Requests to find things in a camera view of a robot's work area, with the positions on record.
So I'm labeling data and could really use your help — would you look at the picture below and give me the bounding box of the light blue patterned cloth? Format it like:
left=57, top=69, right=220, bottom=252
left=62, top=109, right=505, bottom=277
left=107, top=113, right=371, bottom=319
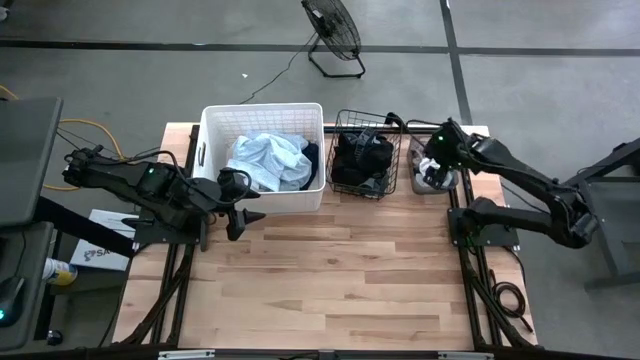
left=225, top=130, right=315, bottom=194

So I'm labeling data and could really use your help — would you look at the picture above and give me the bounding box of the dark grey monitor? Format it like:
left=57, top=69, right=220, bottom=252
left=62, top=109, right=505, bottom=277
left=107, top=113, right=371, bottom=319
left=0, top=96, right=65, bottom=229

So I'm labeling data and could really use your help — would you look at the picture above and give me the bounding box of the black diagonal bar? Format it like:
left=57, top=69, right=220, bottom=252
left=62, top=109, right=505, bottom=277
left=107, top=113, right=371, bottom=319
left=32, top=196, right=137, bottom=259

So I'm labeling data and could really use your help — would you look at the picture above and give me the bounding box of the black knit beanie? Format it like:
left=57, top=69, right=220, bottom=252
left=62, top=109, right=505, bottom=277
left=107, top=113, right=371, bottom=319
left=364, top=137, right=396, bottom=176

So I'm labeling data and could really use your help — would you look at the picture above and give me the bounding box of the yellow power cable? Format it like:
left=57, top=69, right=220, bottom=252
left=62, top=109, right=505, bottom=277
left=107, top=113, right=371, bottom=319
left=0, top=83, right=126, bottom=193

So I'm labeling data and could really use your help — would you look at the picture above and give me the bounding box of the navy dotted cloth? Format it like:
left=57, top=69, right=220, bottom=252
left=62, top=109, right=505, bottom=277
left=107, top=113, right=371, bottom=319
left=301, top=141, right=321, bottom=192

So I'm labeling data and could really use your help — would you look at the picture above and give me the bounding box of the white plastic laundry basket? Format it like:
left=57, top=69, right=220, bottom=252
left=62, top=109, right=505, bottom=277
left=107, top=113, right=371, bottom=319
left=191, top=102, right=327, bottom=215

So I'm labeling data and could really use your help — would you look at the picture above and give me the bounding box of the black floor fan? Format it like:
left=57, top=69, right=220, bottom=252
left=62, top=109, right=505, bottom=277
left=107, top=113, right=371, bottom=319
left=300, top=0, right=367, bottom=80

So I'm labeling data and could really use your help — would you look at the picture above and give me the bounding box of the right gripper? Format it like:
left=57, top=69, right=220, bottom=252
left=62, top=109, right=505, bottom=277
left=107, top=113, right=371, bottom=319
left=422, top=147, right=459, bottom=190

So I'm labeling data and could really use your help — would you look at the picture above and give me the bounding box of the white sock black logo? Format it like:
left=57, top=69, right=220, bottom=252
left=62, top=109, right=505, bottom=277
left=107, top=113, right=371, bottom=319
left=416, top=155, right=454, bottom=190

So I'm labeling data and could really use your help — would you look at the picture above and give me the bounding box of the black computer mouse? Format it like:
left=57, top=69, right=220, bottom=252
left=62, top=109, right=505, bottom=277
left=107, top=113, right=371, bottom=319
left=0, top=275, right=26, bottom=330

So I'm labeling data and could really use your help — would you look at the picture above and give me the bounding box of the yellow white can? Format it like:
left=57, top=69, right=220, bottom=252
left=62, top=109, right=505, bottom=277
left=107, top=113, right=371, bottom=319
left=41, top=256, right=80, bottom=288

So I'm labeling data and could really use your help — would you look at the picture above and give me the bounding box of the grey metal table frame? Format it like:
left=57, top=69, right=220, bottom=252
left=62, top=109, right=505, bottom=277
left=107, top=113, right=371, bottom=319
left=567, top=139, right=640, bottom=292

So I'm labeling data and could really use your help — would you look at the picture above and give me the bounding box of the black wire basket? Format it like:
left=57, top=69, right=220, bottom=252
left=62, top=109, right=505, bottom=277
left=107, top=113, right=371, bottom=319
left=325, top=108, right=404, bottom=200

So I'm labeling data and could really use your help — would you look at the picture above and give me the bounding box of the grey side desk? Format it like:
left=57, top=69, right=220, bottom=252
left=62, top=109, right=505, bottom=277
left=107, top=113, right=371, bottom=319
left=0, top=221, right=56, bottom=352

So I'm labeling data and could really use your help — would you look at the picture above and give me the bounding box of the black fan cable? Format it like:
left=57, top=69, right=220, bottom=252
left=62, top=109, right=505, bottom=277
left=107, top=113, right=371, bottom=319
left=238, top=30, right=320, bottom=106

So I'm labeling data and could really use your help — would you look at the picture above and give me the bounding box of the black shirt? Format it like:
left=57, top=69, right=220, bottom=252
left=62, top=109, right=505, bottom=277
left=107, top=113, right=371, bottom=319
left=330, top=132, right=371, bottom=187

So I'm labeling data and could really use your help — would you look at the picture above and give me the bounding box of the silver metal bracket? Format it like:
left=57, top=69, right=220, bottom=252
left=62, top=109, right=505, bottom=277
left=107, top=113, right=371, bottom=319
left=157, top=349, right=216, bottom=360
left=437, top=351, right=495, bottom=360

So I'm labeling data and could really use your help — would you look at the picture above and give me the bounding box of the sage grey long sock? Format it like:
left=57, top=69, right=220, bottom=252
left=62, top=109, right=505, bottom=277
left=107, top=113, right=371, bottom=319
left=360, top=177, right=389, bottom=197

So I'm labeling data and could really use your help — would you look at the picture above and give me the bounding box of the grey felt storage bin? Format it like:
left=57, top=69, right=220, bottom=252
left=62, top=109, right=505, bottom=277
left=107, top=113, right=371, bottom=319
left=406, top=133, right=460, bottom=197

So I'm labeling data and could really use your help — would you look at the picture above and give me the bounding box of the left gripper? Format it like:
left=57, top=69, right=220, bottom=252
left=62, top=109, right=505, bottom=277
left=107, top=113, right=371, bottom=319
left=217, top=167, right=267, bottom=241

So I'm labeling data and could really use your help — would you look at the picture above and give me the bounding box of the coiled black cable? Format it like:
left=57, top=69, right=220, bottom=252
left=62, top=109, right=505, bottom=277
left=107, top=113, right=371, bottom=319
left=488, top=268, right=535, bottom=335

